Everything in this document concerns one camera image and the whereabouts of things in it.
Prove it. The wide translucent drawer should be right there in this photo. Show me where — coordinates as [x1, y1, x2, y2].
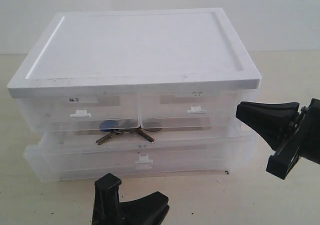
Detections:
[24, 125, 255, 182]

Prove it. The round brown coin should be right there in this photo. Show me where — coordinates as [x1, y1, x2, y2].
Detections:
[141, 120, 163, 133]

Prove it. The key bunch with blue fob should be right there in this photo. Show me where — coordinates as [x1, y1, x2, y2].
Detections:
[95, 119, 155, 145]

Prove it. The top right small drawer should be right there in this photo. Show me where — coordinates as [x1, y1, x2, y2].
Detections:
[139, 90, 250, 129]

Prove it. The white translucent drawer cabinet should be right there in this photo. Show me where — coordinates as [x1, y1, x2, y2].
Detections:
[5, 7, 263, 178]

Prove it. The top left small drawer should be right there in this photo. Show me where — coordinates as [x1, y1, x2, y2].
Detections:
[16, 94, 140, 133]

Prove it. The small drawer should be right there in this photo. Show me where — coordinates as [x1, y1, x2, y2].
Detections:
[139, 90, 250, 129]
[16, 94, 140, 133]

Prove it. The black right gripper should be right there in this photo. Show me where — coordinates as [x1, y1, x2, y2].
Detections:
[235, 98, 320, 180]

